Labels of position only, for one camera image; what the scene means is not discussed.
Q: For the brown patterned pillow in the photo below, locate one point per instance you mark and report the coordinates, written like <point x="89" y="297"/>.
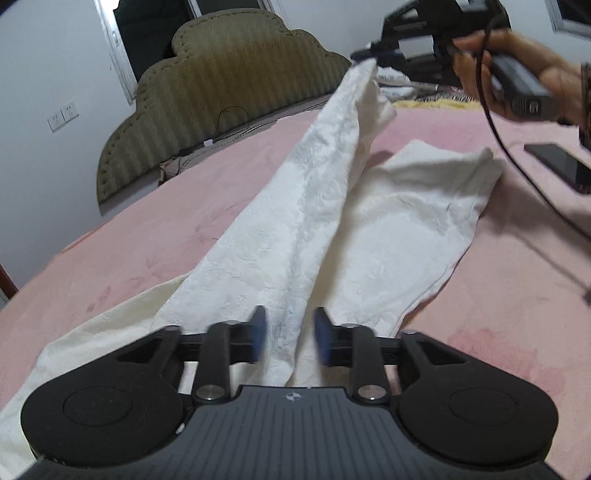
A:
<point x="171" y="170"/>

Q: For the yellow fringed blanket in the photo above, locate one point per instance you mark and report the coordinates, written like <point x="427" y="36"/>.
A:
<point x="443" y="102"/>

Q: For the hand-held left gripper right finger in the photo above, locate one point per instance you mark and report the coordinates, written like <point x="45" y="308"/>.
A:
<point x="322" y="337"/>

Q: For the pink floral blanket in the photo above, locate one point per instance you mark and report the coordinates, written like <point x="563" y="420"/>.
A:
<point x="138" y="221"/>

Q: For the white patterned bedding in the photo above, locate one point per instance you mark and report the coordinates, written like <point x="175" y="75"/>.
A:
<point x="399" y="83"/>

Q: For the small white-framed window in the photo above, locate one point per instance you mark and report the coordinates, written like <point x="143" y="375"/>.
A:
<point x="572" y="14"/>

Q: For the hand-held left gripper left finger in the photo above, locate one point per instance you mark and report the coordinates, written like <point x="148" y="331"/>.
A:
<point x="259" y="334"/>

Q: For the brown wooden door frame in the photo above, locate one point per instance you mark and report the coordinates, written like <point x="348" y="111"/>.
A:
<point x="7" y="286"/>

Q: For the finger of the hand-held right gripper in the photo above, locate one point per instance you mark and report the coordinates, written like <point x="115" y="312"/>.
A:
<point x="411" y="27"/>
<point x="429" y="69"/>

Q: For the olive padded headboard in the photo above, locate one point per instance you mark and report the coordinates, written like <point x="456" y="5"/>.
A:
<point x="221" y="78"/>

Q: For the person's right hand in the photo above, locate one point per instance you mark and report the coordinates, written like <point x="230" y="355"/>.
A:
<point x="549" y="60"/>

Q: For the black smartphone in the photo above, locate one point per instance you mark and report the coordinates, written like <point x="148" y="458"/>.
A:
<point x="563" y="166"/>

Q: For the white pants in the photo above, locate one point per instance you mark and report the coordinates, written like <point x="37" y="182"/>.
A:
<point x="295" y="230"/>

